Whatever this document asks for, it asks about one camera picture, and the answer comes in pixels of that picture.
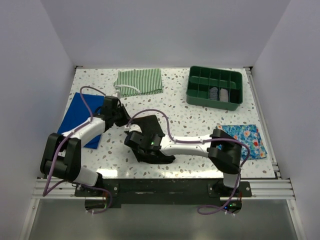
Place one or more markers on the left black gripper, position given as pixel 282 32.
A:
pixel 126 118

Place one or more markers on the black pinstriped underwear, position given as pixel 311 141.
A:
pixel 149 125

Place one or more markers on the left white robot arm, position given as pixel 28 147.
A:
pixel 62 157

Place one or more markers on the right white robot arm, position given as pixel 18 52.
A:
pixel 223 151

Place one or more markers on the green striped underwear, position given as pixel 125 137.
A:
pixel 139 82

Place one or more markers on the blue folded underwear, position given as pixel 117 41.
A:
pixel 77 114

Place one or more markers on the rolled blue striped underwear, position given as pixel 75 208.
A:
pixel 213 93

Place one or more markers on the rolled grey striped underwear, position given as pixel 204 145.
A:
pixel 224 95

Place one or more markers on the blue floral underwear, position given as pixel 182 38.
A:
pixel 249 135

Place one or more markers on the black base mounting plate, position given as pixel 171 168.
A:
pixel 165 191

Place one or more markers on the green divided storage bin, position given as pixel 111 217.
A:
pixel 201 79

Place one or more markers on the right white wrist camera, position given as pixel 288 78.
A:
pixel 127 129

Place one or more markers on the aluminium frame rail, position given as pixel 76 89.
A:
pixel 115 161

